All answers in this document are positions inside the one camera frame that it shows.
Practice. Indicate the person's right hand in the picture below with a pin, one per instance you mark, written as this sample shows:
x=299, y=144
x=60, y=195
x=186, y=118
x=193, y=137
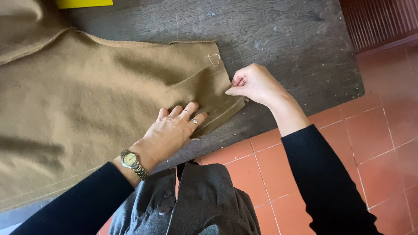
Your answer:
x=259, y=85

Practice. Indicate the person's left hand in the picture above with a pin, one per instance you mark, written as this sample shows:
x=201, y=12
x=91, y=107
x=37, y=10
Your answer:
x=168, y=133

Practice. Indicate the tan wool fabric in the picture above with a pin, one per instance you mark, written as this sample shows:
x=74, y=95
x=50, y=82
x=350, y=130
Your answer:
x=98, y=98

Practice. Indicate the silver wristwatch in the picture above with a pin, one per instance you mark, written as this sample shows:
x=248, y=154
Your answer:
x=130, y=160

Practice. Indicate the reddish ribbed panel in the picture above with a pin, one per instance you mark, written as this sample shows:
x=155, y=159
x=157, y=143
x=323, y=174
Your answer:
x=378, y=21

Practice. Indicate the dark coat button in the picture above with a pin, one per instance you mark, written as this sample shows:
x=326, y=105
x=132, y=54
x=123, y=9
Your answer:
x=165, y=210
x=168, y=195

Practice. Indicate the white thread loop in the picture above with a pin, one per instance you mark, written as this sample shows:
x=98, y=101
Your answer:
x=209, y=56

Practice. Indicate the yellow sheet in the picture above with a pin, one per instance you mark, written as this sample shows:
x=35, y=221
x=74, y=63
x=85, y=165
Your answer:
x=81, y=3

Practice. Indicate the grey wool coat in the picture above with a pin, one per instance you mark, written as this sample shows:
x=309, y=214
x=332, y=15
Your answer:
x=202, y=205

